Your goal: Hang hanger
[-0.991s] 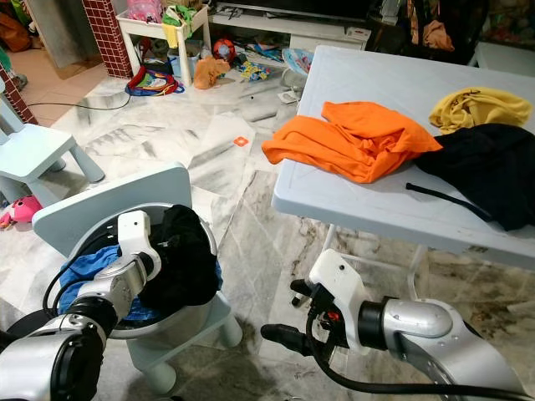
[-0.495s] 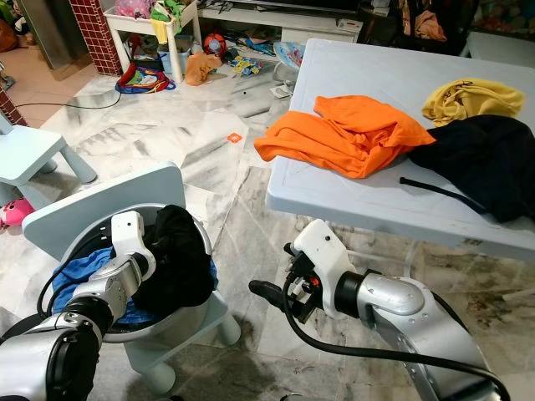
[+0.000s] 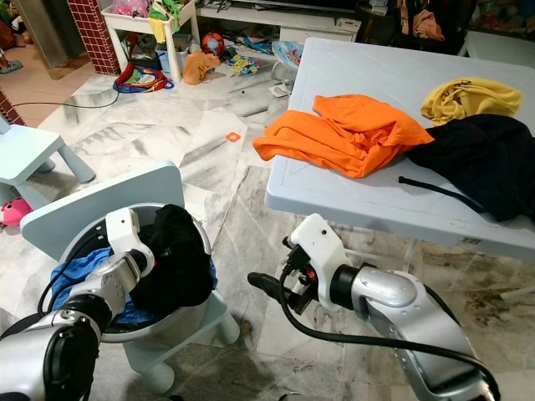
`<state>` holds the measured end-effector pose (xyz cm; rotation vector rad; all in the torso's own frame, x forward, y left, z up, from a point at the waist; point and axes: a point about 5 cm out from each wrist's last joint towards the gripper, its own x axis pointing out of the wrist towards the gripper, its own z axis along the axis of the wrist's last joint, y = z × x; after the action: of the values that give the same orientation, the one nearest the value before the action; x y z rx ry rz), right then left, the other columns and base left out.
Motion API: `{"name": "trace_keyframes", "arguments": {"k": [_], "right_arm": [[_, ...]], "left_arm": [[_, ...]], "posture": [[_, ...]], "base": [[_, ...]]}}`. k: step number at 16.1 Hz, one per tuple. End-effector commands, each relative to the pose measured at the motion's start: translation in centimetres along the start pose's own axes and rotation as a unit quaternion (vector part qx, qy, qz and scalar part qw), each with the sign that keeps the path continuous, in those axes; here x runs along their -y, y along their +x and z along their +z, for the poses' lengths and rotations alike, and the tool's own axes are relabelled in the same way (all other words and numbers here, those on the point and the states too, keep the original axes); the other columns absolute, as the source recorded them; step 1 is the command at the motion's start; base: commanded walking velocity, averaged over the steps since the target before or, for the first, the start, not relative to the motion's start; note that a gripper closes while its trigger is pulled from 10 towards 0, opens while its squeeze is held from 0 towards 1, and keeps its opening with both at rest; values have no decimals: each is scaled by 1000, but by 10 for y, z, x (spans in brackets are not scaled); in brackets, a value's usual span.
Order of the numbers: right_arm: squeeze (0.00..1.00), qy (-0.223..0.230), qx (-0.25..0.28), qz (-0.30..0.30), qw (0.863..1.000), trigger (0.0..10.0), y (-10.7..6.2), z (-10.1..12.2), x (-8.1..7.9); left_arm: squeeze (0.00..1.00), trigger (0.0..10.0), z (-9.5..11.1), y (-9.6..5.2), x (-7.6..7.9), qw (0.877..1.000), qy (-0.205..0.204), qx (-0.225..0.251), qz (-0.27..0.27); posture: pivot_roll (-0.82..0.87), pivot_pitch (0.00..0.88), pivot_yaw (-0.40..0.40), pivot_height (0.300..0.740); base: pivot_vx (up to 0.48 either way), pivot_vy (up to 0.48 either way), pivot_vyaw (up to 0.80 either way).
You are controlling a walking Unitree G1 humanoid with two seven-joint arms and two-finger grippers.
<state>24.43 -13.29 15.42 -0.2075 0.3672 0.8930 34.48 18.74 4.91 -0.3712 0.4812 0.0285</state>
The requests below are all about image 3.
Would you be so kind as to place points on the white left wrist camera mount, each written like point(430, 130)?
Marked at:
point(125, 238)

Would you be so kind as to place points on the orange shirt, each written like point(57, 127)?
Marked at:
point(343, 134)

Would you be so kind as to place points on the white folding table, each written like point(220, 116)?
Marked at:
point(376, 83)

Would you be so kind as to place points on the white kids table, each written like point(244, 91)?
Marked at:
point(150, 17)

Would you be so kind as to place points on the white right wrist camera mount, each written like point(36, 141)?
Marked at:
point(318, 251)

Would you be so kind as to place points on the orange floor marker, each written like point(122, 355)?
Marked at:
point(233, 138)

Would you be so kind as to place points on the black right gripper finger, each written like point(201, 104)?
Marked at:
point(291, 244)
point(267, 286)

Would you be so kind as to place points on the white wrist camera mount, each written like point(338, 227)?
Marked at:
point(125, 238)
point(318, 251)

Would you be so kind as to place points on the mustard yellow garment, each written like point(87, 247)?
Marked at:
point(468, 100)

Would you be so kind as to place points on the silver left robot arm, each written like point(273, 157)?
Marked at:
point(50, 359)

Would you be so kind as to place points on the blue garment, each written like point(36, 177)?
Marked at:
point(79, 276)

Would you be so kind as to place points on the pink plush toy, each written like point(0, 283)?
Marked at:
point(12, 211)

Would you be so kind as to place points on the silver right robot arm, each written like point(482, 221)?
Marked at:
point(418, 326)

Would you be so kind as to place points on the dark navy garment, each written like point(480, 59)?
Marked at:
point(485, 159)

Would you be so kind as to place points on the orange plush toy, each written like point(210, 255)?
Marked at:
point(202, 67)

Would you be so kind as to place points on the white tv stand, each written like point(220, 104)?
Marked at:
point(276, 21)

